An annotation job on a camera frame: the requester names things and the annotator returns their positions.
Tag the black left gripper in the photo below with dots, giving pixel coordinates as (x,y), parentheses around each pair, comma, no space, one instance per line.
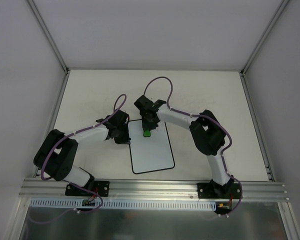
(122,136)

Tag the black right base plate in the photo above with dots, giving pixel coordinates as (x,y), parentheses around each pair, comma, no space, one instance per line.
(206,190)

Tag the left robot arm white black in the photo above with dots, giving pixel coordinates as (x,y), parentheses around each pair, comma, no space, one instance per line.
(56,155)

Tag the aluminium frame post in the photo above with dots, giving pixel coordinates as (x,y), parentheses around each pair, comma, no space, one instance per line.
(265,34)
(47,34)

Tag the small black-framed whiteboard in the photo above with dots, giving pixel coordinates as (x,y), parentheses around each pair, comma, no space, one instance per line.
(150,154)

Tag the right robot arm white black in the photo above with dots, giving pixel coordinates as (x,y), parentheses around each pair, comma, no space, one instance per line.
(207,134)

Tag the left aluminium frame post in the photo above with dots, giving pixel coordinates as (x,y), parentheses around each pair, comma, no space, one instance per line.
(47,34)

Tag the right aluminium frame post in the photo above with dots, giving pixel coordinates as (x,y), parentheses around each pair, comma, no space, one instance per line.
(265,34)

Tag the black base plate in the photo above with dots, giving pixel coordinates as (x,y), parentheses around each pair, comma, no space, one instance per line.
(101,187)
(206,190)

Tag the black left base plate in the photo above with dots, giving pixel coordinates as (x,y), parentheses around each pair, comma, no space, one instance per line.
(101,187)

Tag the green whiteboard eraser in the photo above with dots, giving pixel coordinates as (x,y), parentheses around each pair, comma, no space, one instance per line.
(147,133)

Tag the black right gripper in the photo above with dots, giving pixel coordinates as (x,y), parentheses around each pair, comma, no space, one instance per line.
(148,124)

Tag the aluminium mounting rail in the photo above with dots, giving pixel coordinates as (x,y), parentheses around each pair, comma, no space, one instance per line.
(124,189)

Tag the white slotted cable duct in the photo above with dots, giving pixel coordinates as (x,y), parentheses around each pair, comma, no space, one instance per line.
(125,204)

